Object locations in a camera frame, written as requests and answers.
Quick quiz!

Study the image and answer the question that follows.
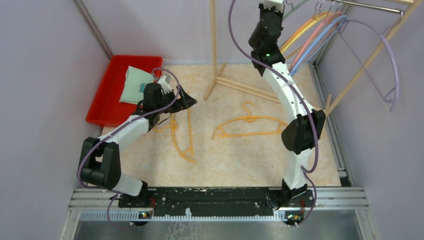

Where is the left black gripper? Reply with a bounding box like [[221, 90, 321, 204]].
[[155, 84, 197, 114]]

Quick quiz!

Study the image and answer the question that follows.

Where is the light yellow hanger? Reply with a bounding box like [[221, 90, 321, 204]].
[[279, 0, 335, 56]]

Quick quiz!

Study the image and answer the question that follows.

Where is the yellow-orange plastic hook hanger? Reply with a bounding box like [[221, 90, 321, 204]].
[[152, 92, 197, 164]]

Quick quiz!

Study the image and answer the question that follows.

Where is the pink hanger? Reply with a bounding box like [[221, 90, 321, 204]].
[[287, 0, 344, 72]]

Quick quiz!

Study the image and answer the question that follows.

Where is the peach orange hanger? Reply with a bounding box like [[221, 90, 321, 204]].
[[279, 0, 332, 61]]

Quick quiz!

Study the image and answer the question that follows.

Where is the green hanger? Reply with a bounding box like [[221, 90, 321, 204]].
[[282, 0, 310, 22]]

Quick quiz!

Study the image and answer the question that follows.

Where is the blue hanger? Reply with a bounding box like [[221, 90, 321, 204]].
[[289, 0, 348, 78]]

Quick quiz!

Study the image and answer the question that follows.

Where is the purple hanger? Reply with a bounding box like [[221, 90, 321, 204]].
[[327, 19, 401, 113]]

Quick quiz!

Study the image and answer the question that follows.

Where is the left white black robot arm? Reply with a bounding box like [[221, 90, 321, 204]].
[[77, 82, 197, 207]]

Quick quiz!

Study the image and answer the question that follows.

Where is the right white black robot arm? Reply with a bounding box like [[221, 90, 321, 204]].
[[248, 0, 326, 206]]

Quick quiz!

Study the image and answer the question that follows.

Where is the light green cartoon cloth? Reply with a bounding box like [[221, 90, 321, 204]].
[[119, 66, 155, 105]]

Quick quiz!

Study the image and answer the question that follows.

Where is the red plastic bin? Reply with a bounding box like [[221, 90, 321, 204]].
[[85, 55, 163, 127]]

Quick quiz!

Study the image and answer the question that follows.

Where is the metal rack rod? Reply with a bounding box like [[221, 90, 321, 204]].
[[329, 0, 405, 16]]

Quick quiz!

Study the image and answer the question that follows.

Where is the orange plastic hanger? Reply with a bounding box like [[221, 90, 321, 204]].
[[211, 101, 288, 140]]

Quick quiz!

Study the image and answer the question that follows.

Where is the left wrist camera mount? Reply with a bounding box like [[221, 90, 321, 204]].
[[156, 74, 175, 98]]

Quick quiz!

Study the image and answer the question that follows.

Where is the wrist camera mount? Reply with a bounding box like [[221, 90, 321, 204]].
[[263, 0, 285, 9], [156, 74, 175, 98]]

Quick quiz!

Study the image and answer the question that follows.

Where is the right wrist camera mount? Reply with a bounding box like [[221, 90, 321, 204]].
[[263, 0, 285, 9]]

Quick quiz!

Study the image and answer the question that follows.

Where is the wooden hanger rack frame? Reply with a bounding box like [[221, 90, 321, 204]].
[[204, 0, 422, 115]]

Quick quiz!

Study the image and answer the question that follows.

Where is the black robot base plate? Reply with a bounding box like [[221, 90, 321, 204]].
[[118, 187, 314, 217]]

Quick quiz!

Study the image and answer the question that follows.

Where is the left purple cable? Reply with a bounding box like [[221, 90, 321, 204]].
[[76, 67, 181, 231]]

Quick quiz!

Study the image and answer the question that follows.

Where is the purple cable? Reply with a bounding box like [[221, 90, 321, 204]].
[[227, 0, 321, 227], [76, 67, 181, 231]]

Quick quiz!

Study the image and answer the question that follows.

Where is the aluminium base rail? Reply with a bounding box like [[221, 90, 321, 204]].
[[69, 187, 369, 222]]

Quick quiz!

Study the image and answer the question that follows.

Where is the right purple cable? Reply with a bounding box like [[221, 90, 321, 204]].
[[227, 0, 321, 227]]

